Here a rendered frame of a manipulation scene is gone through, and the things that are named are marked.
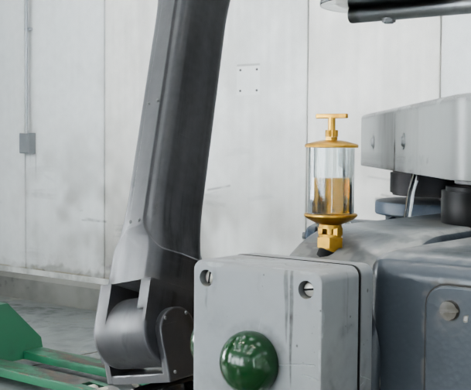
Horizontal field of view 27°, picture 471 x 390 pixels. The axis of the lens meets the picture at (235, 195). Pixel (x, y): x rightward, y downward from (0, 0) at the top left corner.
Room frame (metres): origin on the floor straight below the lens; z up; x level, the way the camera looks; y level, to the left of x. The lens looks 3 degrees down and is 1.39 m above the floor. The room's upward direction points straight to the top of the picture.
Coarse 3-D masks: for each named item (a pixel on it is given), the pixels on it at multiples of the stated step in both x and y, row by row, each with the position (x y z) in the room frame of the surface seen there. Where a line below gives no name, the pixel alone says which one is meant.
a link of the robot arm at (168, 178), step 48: (192, 0) 0.86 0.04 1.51; (192, 48) 0.84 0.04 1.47; (144, 96) 0.85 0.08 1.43; (192, 96) 0.83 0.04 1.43; (144, 144) 0.82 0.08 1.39; (192, 144) 0.82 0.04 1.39; (144, 192) 0.80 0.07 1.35; (192, 192) 0.81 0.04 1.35; (144, 240) 0.77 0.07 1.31; (192, 240) 0.79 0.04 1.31; (144, 288) 0.75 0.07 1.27; (192, 288) 0.78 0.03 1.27; (96, 336) 0.78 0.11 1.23; (144, 336) 0.74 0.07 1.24
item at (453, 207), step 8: (456, 184) 0.61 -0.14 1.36; (448, 192) 0.57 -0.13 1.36; (456, 192) 0.56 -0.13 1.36; (464, 192) 0.56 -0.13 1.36; (448, 200) 0.57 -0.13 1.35; (456, 200) 0.56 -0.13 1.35; (464, 200) 0.56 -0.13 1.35; (448, 208) 0.57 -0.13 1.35; (456, 208) 0.56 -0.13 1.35; (464, 208) 0.56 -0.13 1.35; (448, 216) 0.57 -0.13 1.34; (456, 216) 0.56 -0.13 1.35; (464, 216) 0.56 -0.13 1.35; (456, 224) 0.56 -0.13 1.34; (464, 224) 0.56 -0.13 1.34
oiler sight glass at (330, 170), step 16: (320, 160) 0.51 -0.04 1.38; (336, 160) 0.51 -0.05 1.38; (352, 160) 0.51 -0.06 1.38; (320, 176) 0.51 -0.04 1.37; (336, 176) 0.51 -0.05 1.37; (352, 176) 0.51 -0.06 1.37; (320, 192) 0.51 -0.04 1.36; (336, 192) 0.51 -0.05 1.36; (352, 192) 0.51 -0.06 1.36; (320, 208) 0.51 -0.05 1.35; (336, 208) 0.51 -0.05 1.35; (352, 208) 0.51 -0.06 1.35
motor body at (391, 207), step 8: (376, 200) 0.97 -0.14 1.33; (384, 200) 0.96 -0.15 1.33; (392, 200) 0.96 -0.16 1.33; (400, 200) 0.96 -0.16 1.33; (416, 200) 0.96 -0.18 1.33; (424, 200) 0.96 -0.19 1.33; (432, 200) 0.96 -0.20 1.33; (440, 200) 0.96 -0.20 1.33; (376, 208) 0.97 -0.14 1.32; (384, 208) 0.94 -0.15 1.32; (392, 208) 0.93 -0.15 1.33; (400, 208) 0.92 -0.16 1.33; (416, 208) 0.91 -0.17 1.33; (424, 208) 0.91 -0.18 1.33; (432, 208) 0.90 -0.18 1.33; (440, 208) 0.90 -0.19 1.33; (392, 216) 0.93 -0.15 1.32; (400, 216) 0.92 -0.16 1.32
